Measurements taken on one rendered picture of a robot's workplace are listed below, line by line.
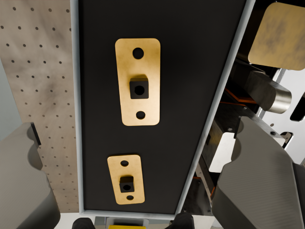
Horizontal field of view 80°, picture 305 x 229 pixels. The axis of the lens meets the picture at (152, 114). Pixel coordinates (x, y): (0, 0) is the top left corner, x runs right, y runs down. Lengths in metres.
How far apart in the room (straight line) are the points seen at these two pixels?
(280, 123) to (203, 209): 0.27
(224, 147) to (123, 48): 0.21
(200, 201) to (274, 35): 0.40
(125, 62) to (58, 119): 0.64
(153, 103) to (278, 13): 0.19
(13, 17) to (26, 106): 0.29
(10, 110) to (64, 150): 1.00
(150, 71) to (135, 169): 0.12
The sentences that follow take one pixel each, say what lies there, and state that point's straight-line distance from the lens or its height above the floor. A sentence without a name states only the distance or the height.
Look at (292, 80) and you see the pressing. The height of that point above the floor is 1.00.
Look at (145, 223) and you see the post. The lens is 0.36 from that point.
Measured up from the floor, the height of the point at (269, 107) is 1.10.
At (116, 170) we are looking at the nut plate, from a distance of 0.23.
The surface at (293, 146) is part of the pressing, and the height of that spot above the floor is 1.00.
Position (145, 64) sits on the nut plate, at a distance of 0.17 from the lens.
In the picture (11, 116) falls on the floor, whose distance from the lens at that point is 1.84.
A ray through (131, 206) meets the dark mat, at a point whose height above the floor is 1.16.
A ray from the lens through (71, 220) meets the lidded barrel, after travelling 1.87.
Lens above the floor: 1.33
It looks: 62 degrees down
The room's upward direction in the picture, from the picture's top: 174 degrees clockwise
